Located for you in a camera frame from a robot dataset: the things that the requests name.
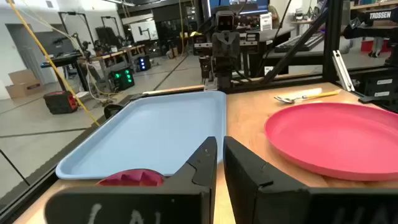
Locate red crate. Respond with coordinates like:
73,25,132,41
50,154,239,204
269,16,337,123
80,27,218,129
360,39,391,54

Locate brown cardboard box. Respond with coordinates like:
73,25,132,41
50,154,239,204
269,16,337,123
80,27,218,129
5,68,44,100

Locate black control box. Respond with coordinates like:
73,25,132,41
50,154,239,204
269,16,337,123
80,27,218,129
348,67,398,105

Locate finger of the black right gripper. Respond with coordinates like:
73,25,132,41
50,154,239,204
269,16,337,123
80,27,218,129
213,30,225,60
224,30,240,60

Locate red and black toolbox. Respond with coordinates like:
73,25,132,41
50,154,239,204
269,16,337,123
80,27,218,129
42,90,79,115

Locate red plastic plate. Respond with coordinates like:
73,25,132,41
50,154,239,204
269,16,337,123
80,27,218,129
264,102,398,182

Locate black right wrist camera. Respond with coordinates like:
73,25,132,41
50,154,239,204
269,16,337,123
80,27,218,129
215,10,236,32

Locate silver aluminium bracket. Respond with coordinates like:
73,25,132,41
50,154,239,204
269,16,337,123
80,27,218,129
331,49,356,93

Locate white box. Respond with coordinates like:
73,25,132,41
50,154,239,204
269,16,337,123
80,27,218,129
259,12,274,32

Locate black computer green lights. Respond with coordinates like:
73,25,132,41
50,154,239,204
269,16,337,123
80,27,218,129
108,67,136,92

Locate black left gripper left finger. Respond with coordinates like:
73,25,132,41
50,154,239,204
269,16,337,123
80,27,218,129
45,136,218,224

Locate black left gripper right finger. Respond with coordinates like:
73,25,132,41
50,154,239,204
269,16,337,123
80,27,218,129
223,136,398,224

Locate yellow hanging cable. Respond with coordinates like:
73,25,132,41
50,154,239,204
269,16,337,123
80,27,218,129
5,0,101,128

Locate black keyboard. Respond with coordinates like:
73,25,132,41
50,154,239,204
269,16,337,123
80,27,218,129
273,32,326,54

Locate black computer blue lights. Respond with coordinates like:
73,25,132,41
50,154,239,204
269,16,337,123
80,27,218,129
136,55,152,72

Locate white screen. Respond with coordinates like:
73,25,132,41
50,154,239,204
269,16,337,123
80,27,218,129
129,19,159,43

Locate light blue plastic tray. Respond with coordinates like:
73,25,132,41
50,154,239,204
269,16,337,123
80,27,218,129
55,90,227,180

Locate red plastic cup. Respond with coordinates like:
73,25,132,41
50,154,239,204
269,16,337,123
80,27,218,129
96,169,165,187

